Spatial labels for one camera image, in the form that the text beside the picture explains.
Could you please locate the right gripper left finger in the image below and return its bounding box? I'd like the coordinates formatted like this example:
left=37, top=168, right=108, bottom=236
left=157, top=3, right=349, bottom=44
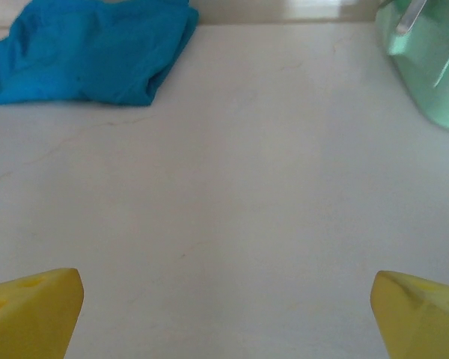
left=0, top=267, right=85, bottom=359

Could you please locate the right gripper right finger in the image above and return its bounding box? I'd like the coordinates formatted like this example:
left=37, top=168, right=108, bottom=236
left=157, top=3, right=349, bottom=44
left=370, top=270, right=449, bottom=359

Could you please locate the blue t-shirt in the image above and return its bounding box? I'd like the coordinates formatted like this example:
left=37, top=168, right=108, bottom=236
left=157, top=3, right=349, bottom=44
left=0, top=0, right=201, bottom=108

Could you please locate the mint green zip case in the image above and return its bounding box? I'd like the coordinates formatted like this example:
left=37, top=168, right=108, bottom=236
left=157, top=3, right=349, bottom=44
left=374, top=0, right=449, bottom=136

